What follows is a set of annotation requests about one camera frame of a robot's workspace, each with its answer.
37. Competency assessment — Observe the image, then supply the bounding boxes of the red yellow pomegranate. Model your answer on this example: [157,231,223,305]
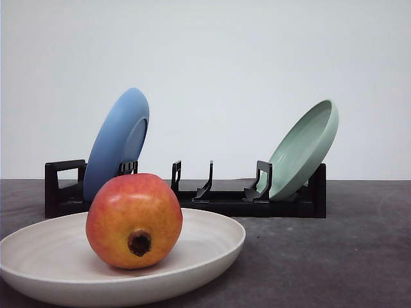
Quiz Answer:
[85,173,183,270]

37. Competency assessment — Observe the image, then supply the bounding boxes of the white plate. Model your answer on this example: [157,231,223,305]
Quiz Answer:
[0,210,246,308]

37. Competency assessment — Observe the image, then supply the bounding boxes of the blue plate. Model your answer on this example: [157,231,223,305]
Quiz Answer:
[83,87,150,203]

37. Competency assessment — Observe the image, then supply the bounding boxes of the green plate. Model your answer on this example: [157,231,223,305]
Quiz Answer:
[258,99,340,201]

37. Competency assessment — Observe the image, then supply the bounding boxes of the black dish rack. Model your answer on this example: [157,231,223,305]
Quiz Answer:
[45,159,326,219]

